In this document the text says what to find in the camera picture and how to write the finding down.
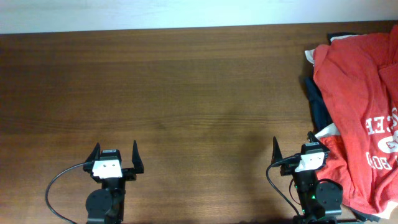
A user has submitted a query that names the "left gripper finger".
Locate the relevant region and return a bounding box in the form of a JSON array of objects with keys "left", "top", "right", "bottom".
[
  {"left": 132, "top": 140, "right": 144, "bottom": 174},
  {"left": 85, "top": 142, "right": 101, "bottom": 162}
]

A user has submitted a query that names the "red soccer t-shirt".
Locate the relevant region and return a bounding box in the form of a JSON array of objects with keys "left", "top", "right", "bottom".
[{"left": 312, "top": 24, "right": 398, "bottom": 215}]

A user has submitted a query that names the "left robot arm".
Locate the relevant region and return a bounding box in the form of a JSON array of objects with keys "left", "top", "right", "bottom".
[{"left": 83, "top": 141, "right": 144, "bottom": 224}]

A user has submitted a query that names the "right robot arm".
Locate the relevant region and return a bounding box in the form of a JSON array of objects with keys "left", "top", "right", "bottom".
[{"left": 266, "top": 132, "right": 343, "bottom": 224}]

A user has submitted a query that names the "navy blue garment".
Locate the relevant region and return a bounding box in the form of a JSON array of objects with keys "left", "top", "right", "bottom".
[{"left": 303, "top": 32, "right": 381, "bottom": 222}]

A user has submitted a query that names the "white graphic t-shirt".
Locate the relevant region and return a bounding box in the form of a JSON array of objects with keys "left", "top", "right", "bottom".
[{"left": 304, "top": 34, "right": 398, "bottom": 220}]

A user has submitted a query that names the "right black camera cable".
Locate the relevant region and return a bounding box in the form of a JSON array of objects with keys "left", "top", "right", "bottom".
[{"left": 266, "top": 154, "right": 302, "bottom": 218}]

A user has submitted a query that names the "black camera cable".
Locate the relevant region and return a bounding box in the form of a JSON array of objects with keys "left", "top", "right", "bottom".
[
  {"left": 266, "top": 154, "right": 302, "bottom": 218},
  {"left": 45, "top": 162, "right": 91, "bottom": 224}
]

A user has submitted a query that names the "left black camera cable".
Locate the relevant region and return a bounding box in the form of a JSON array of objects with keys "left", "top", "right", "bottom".
[{"left": 45, "top": 162, "right": 91, "bottom": 224}]

